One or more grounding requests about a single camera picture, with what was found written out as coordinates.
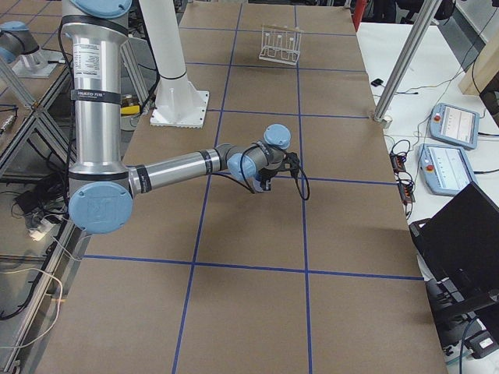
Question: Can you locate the teach pendant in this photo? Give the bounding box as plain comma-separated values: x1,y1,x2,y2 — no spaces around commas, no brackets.
428,103,480,150
419,143,477,196

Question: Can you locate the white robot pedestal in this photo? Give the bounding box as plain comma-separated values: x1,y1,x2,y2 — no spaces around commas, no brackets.
140,0,210,129

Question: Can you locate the white wire cup holder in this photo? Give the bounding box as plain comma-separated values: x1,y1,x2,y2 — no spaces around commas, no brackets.
259,24,303,65

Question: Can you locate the upper teach pendant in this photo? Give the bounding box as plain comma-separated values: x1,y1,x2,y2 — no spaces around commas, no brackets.
428,103,480,150

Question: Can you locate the aluminium frame post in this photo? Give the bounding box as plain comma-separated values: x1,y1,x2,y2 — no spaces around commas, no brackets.
372,0,441,129

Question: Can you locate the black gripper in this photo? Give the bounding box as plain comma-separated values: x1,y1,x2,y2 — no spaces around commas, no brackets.
259,174,272,192

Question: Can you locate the lower teach pendant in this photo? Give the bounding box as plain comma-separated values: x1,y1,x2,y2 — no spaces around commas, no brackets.
419,143,477,196

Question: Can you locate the black laptop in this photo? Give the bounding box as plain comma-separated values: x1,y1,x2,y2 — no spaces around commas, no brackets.
409,182,498,298

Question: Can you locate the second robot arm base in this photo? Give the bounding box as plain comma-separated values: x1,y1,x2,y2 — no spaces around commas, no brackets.
1,21,63,79

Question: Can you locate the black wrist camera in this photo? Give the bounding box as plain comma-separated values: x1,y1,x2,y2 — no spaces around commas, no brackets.
281,152,301,173

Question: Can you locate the black camera cable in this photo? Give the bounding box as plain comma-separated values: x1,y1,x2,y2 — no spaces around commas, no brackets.
212,142,311,202

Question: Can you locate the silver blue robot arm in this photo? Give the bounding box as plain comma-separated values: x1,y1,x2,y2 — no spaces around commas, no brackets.
60,1,292,234

